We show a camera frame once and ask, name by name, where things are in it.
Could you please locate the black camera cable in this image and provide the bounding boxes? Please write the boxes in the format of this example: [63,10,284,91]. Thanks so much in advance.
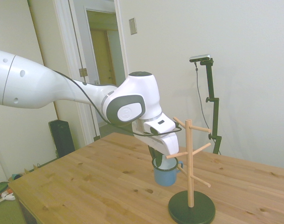
[194,61,211,132]

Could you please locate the black speaker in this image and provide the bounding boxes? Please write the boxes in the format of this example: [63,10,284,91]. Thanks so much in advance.
[48,119,76,160]

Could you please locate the blue enamel mug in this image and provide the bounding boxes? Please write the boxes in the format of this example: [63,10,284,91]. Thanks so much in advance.
[151,156,184,188]

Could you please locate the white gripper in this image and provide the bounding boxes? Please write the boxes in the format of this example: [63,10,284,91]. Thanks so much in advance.
[132,120,180,168]

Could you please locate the black cable along robot arm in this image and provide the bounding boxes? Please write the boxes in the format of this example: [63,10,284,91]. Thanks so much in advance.
[53,70,183,137]

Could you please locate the white floor object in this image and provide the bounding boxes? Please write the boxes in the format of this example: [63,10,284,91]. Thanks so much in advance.
[1,190,17,202]

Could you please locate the black camera stand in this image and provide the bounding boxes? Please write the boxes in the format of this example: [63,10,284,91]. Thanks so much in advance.
[199,58,222,155]

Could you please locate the grey exterior camera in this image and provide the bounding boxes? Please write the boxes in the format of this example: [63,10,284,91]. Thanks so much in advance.
[189,54,213,63]

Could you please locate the wooden mug tree black base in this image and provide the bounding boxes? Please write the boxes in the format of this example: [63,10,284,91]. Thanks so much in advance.
[166,116,216,224]

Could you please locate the beige wall switch plate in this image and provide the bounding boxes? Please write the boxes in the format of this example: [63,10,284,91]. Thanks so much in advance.
[128,17,138,36]

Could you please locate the white door frame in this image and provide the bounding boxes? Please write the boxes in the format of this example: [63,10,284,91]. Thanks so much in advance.
[53,0,129,146]

